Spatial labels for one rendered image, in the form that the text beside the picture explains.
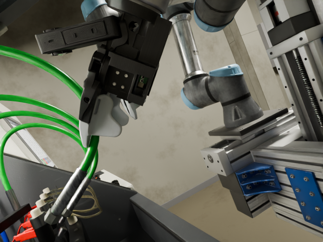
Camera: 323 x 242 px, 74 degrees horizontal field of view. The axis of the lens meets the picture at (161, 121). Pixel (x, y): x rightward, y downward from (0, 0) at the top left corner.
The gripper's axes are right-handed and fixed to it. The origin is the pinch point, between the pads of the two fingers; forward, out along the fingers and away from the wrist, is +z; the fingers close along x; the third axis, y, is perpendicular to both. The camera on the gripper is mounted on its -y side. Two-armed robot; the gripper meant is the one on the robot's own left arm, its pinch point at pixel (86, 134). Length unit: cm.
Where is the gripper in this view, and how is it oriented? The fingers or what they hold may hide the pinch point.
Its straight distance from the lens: 36.2
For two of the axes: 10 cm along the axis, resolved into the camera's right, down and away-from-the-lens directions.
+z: -3.4, 8.9, 3.1
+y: 9.4, 3.4, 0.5
